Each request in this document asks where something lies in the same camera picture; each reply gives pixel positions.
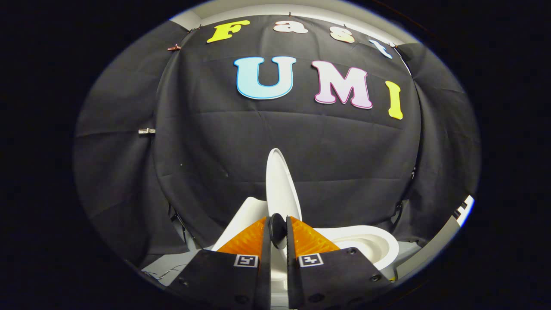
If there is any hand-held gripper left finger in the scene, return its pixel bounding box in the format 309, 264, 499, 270
171, 216, 272, 310

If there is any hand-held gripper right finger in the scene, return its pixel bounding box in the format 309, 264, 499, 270
286, 216, 393, 310

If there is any black round lid handle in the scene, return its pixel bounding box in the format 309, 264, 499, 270
269, 213, 288, 250

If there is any white ceramic toilet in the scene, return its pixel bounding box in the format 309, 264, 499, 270
212, 197, 401, 310

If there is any white toilet seat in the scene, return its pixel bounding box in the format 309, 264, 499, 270
321, 225, 401, 271

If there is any black backdrop cloth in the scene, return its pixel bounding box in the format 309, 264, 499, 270
73, 15, 480, 270

